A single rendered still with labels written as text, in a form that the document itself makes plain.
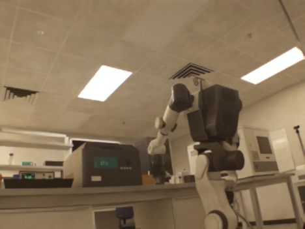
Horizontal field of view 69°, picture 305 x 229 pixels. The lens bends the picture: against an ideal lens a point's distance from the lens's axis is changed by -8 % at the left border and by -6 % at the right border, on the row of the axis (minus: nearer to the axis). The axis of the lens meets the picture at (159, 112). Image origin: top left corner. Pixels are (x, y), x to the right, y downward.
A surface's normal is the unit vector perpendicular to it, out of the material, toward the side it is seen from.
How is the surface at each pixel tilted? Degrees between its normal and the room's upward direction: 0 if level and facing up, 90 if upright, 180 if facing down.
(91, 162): 90
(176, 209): 90
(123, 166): 90
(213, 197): 90
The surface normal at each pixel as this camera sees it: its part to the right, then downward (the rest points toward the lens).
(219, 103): 0.54, 0.04
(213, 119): -0.83, -0.14
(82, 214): 0.58, -0.36
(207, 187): -0.53, 0.18
